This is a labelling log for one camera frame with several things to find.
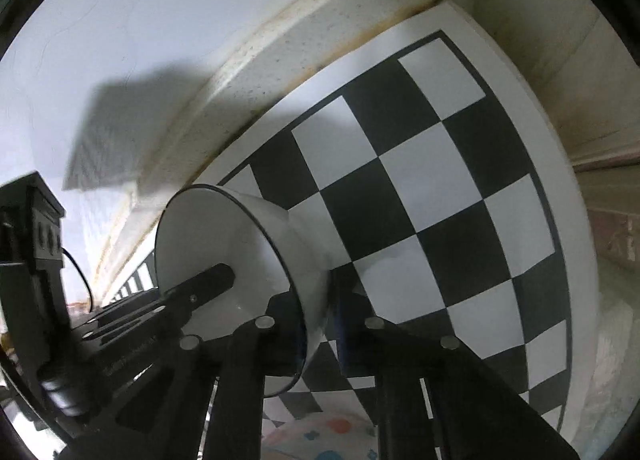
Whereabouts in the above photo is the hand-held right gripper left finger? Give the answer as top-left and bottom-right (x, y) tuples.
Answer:
(60, 313), (308, 460)

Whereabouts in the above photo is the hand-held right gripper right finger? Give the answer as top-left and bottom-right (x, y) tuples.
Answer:
(330, 280), (581, 460)

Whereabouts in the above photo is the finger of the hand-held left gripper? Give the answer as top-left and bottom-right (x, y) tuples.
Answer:
(79, 263), (236, 337)

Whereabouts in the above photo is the white bowl with dark rim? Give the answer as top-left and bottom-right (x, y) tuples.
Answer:
(154, 184), (333, 398)

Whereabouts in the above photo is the pale surface with coloured dots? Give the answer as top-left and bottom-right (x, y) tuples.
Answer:
(260, 412), (378, 460)

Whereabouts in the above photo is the black white checkered cloth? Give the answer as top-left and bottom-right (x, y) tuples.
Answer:
(102, 0), (601, 448)

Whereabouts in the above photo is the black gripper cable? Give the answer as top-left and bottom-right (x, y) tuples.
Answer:
(60, 246), (96, 313)

